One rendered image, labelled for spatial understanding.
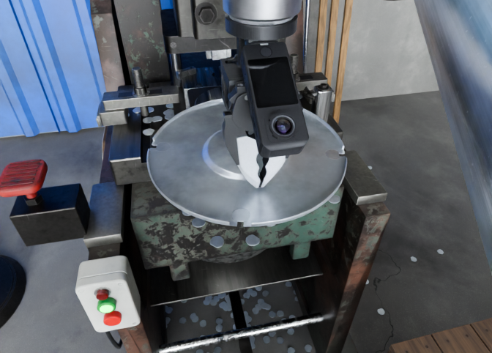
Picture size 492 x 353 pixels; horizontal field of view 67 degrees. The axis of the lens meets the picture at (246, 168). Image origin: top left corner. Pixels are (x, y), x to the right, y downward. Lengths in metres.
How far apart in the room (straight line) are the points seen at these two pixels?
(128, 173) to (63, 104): 1.41
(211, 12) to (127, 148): 0.29
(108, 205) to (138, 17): 0.43
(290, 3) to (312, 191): 0.24
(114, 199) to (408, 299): 1.03
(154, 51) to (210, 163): 0.47
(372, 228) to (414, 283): 0.73
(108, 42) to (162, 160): 0.53
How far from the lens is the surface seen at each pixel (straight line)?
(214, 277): 0.97
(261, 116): 0.34
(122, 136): 0.76
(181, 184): 0.50
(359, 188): 0.73
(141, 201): 0.69
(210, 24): 0.62
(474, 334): 0.97
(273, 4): 0.35
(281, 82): 0.36
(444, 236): 1.65
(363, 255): 0.80
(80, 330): 1.35
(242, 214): 0.46
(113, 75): 1.02
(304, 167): 0.53
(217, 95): 0.69
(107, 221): 0.68
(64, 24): 1.96
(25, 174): 0.63
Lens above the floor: 1.11
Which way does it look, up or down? 39 degrees down
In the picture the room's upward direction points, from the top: straight up
